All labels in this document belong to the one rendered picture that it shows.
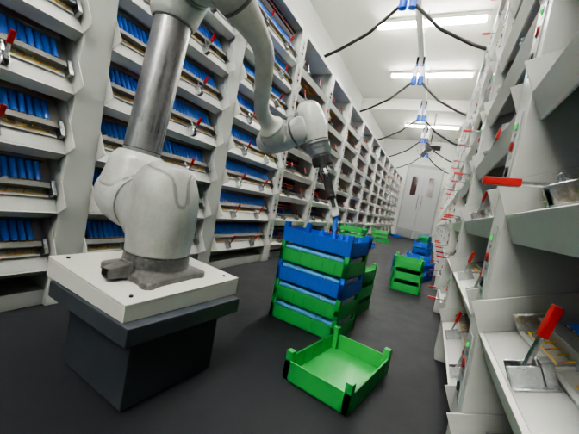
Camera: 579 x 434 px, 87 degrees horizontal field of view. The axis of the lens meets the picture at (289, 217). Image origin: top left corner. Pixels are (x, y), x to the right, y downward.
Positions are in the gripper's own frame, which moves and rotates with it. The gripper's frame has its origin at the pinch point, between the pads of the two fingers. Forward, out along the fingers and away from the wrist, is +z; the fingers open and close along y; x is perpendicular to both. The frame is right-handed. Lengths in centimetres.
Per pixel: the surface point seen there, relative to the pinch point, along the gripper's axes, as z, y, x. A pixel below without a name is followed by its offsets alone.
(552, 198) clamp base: 1, 87, 14
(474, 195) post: 8, 5, 49
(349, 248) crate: 15.5, 8.1, 1.2
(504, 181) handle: -1, 85, 11
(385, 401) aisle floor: 53, 38, -2
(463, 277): 30.2, 22.9, 31.4
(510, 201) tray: 3, 70, 21
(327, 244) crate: 12.7, 3.8, -5.8
